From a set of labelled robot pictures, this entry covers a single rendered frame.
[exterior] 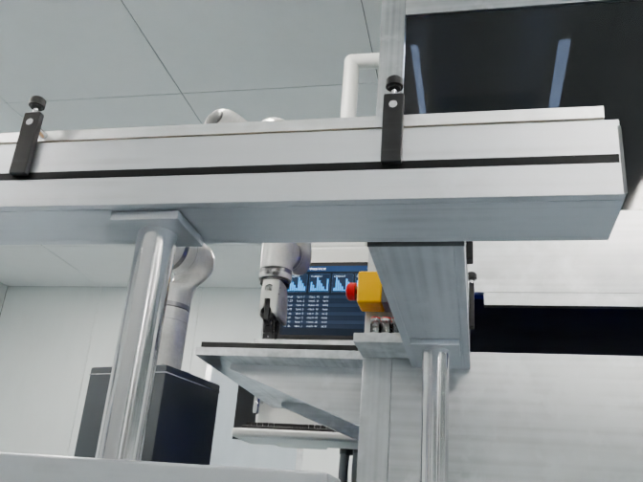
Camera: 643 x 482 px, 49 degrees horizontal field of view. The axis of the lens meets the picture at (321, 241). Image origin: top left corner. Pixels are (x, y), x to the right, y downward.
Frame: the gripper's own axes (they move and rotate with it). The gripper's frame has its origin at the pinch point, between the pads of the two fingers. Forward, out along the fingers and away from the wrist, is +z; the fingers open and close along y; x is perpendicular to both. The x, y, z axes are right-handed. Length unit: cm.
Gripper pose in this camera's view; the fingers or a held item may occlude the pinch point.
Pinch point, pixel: (269, 341)
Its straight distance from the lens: 178.6
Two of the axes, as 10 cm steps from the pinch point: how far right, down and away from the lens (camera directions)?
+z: -0.7, 9.2, -3.9
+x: -9.8, 0.1, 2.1
